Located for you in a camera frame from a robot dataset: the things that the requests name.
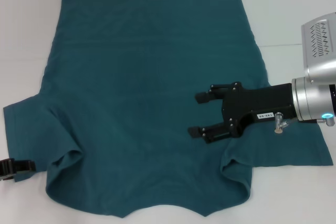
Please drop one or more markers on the teal blue t-shirt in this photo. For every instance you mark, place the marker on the teal blue t-shirt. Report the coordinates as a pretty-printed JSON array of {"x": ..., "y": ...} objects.
[{"x": 131, "y": 77}]

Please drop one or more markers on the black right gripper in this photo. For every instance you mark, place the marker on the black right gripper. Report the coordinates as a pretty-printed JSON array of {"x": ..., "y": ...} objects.
[{"x": 262, "y": 102}]

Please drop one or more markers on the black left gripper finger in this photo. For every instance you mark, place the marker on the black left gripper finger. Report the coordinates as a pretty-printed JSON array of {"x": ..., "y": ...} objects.
[{"x": 23, "y": 166}]

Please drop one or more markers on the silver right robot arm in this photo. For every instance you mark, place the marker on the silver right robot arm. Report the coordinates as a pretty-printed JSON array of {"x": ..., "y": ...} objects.
[{"x": 309, "y": 98}]

